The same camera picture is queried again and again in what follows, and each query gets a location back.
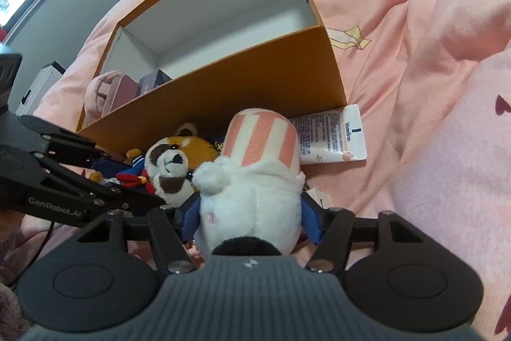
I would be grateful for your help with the black and white nightstand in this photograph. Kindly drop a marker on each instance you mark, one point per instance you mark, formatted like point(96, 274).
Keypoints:
point(44, 85)

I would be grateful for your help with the pink printed blanket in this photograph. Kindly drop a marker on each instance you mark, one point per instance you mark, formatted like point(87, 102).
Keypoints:
point(399, 25)

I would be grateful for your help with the white lotion tube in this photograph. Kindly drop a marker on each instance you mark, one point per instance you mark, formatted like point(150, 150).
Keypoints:
point(331, 137)

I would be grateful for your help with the grey purple small box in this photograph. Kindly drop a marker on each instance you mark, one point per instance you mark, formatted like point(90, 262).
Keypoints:
point(153, 81)

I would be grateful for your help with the orange cardboard box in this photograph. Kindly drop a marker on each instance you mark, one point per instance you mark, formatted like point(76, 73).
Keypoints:
point(239, 85)

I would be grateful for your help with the dark red small box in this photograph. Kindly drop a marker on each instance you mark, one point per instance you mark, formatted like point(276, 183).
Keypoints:
point(123, 93)

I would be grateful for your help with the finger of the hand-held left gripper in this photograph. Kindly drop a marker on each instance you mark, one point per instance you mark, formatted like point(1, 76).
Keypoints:
point(68, 145)
point(119, 197)

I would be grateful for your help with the white fabric tag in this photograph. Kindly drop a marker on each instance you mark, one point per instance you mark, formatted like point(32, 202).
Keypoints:
point(319, 197)

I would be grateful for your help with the person's pink fleece pants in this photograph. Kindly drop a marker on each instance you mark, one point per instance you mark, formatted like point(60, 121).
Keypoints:
point(459, 185)

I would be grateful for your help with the white pink striped plush toy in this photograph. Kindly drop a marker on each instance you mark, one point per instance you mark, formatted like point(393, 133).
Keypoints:
point(247, 197)

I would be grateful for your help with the red panda plush toy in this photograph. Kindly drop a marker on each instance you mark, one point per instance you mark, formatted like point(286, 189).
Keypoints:
point(171, 165)

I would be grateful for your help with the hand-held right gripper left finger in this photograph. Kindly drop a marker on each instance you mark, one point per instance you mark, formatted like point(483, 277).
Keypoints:
point(187, 217)

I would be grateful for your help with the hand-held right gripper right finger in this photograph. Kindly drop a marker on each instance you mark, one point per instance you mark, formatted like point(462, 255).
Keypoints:
point(311, 221)

